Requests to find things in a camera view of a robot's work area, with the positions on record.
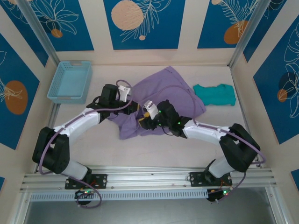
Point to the purple t-shirt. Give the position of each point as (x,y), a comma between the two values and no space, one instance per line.
(168,79)

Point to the folded teal t-shirt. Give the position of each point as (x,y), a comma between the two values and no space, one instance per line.
(217,95)

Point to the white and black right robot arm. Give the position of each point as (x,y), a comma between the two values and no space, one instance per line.
(205,133)

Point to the light blue plastic basket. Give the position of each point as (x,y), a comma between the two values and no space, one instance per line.
(70,79)

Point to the small controller circuit board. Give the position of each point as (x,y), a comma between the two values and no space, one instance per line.
(85,193)
(222,193)

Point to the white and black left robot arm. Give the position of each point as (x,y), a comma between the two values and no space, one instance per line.
(79,122)

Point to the aluminium frame post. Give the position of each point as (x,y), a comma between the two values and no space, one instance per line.
(249,32)
(39,32)

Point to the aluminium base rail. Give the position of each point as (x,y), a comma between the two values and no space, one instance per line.
(149,179)

